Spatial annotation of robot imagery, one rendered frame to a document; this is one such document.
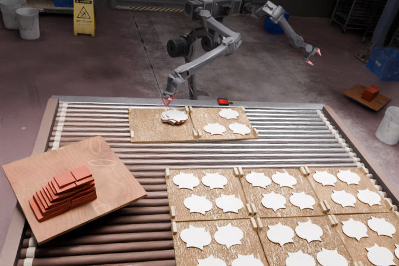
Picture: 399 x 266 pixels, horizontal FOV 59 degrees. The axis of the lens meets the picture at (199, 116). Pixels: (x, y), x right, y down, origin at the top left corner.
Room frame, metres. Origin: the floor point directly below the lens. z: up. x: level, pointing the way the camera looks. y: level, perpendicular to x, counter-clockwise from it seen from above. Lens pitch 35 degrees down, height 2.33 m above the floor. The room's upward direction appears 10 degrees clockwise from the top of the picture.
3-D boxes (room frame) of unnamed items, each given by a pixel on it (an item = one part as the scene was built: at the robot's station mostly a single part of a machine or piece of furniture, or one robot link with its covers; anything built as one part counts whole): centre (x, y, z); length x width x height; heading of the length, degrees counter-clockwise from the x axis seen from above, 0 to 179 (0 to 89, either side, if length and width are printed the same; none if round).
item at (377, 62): (5.52, -2.87, 0.19); 0.50 x 0.41 x 0.37; 15
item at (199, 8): (2.60, 0.13, 1.45); 0.09 x 0.08 x 0.12; 132
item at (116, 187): (1.16, 0.53, 1.03); 0.50 x 0.50 x 0.02; 44
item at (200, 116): (1.99, -0.16, 0.93); 0.41 x 0.35 x 0.02; 109
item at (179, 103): (2.22, 0.01, 0.89); 2.08 x 0.09 x 0.06; 106
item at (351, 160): (1.62, -0.16, 0.90); 1.95 x 0.05 x 0.05; 106
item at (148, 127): (1.86, 0.24, 0.93); 0.41 x 0.35 x 0.02; 109
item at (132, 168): (1.57, -0.17, 0.90); 1.95 x 0.05 x 0.05; 106
